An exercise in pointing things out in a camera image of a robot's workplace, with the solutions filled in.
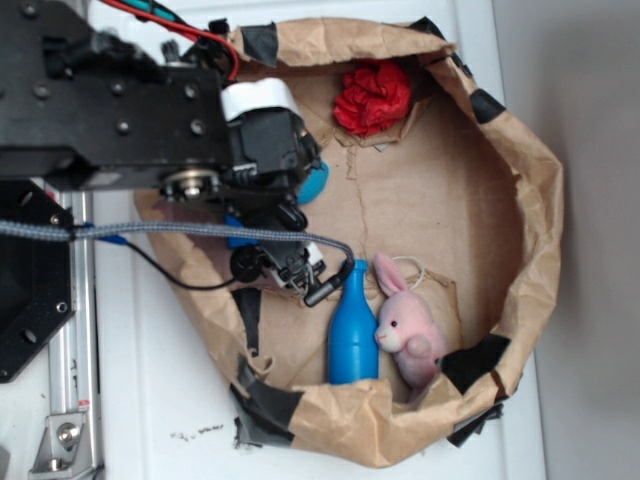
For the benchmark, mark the pink plush bunny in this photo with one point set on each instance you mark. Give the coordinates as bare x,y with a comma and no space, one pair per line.
407,329

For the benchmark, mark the blue rectangular block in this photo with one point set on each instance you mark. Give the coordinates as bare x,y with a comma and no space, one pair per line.
240,237

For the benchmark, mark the teal blue ball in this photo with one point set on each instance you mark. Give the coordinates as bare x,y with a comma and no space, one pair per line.
315,184

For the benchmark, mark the red crumpled tissue paper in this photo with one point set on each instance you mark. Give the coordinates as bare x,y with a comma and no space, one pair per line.
375,96

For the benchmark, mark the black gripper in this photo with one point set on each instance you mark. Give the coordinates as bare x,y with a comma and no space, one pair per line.
273,154

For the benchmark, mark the aluminium extrusion rail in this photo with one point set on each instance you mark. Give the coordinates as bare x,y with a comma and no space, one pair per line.
73,355

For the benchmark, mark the blue plastic bottle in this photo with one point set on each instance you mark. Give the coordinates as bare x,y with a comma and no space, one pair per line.
353,353

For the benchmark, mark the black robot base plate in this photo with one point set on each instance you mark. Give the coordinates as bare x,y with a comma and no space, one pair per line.
36,279

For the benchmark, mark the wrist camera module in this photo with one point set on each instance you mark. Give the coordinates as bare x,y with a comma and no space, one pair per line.
290,265

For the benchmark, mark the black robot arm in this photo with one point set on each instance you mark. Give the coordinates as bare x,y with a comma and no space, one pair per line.
86,111

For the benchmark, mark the metal corner bracket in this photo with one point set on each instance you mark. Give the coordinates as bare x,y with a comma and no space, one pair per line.
65,450

